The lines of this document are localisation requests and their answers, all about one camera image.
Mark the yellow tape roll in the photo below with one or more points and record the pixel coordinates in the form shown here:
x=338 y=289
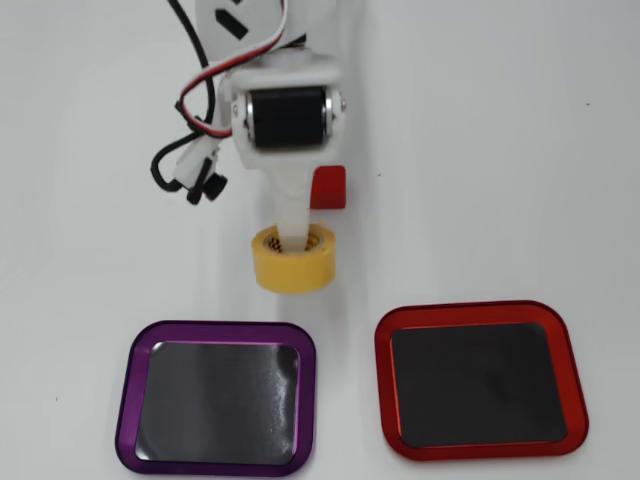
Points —
x=295 y=272

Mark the purple metal tray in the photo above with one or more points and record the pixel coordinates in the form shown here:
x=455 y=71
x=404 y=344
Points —
x=215 y=400

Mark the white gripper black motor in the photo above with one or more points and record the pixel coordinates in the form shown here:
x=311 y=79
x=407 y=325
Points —
x=285 y=119

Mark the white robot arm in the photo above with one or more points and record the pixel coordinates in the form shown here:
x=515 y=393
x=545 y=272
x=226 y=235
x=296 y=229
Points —
x=260 y=20

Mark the red metal tray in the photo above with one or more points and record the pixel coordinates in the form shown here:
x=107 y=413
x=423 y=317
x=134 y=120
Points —
x=477 y=382

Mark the red textured block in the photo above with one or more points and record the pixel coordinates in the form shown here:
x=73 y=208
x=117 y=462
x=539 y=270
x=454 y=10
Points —
x=330 y=187

